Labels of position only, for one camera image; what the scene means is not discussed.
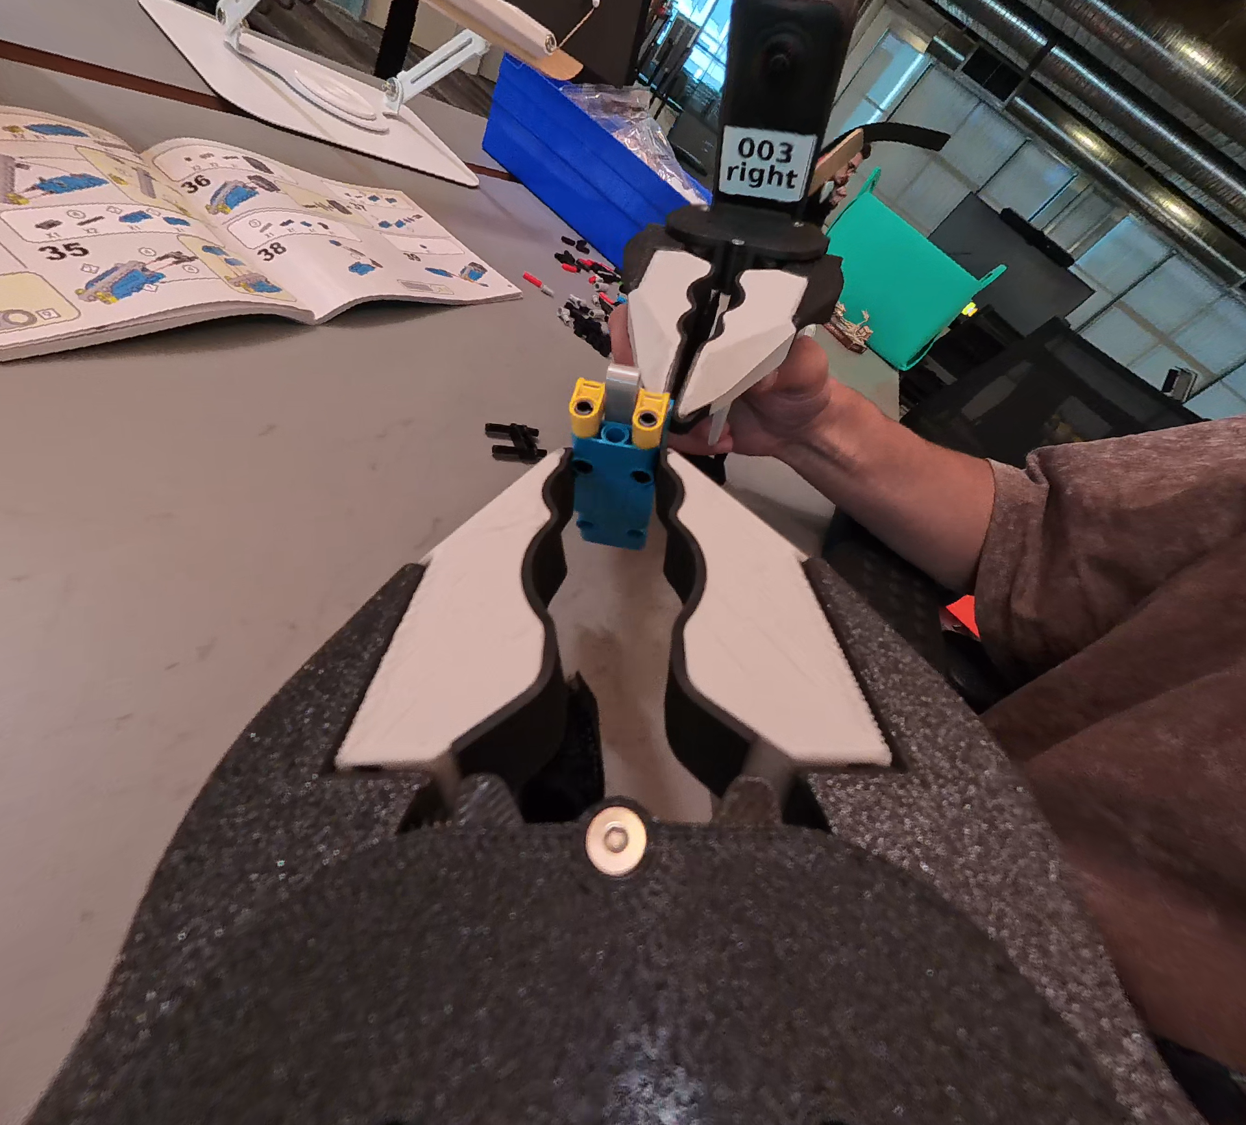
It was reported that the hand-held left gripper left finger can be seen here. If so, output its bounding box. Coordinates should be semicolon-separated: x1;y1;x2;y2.
330;448;573;785

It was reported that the black perforated panel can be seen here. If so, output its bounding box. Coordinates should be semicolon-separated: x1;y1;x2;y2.
821;511;1004;707

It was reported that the blue plastic bin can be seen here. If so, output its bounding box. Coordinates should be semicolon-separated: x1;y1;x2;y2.
481;53;712;268

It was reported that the white laptop stand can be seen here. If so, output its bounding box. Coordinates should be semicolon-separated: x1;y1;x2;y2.
136;0;585;189

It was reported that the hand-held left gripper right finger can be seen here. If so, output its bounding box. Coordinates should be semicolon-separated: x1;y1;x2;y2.
658;450;895;800

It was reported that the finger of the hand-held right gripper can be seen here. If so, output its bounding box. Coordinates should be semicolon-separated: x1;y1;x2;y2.
676;267;813;423
625;250;700;392

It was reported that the silver ventilation duct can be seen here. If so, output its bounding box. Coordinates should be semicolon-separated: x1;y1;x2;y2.
860;0;1246;249

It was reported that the person's right hand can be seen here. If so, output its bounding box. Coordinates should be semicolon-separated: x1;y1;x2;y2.
607;306;880;485

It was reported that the black wall screen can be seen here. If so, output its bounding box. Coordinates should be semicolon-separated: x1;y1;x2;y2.
938;194;1096;337

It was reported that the person's right forearm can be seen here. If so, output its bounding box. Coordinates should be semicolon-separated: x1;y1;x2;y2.
826;398;1246;688

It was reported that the instruction booklet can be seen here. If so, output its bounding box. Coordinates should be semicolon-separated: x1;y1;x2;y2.
0;103;524;363

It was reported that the clear plastic bag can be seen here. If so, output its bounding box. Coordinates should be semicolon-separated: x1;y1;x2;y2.
559;83;707;205

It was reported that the blue grey yellow brick assembly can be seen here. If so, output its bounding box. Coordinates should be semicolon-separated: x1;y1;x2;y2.
567;362;674;551

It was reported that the teal plastic tote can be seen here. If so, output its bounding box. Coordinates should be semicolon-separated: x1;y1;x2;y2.
821;168;1007;371

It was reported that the pile of small building pieces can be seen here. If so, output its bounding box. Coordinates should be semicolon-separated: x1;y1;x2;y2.
520;233;634;357

